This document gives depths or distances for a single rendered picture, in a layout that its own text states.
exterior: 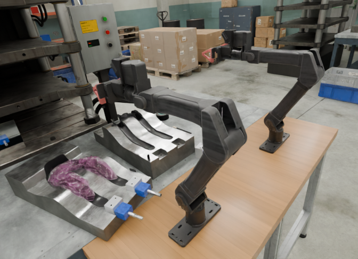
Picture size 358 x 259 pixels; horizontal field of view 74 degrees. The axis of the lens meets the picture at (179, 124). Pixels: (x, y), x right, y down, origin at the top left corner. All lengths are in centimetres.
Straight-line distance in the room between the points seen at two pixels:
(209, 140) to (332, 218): 166
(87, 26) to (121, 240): 126
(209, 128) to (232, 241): 41
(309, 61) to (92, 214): 93
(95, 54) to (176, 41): 327
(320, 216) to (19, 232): 181
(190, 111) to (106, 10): 128
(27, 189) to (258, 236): 82
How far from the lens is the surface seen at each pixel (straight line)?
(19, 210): 112
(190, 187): 70
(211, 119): 50
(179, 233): 81
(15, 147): 159
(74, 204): 91
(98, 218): 85
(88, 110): 160
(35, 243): 96
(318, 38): 478
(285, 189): 99
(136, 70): 68
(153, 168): 98
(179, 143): 110
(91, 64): 170
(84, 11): 168
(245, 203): 91
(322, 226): 202
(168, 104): 61
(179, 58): 489
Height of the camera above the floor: 145
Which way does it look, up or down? 28 degrees down
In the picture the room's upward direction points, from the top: 5 degrees counter-clockwise
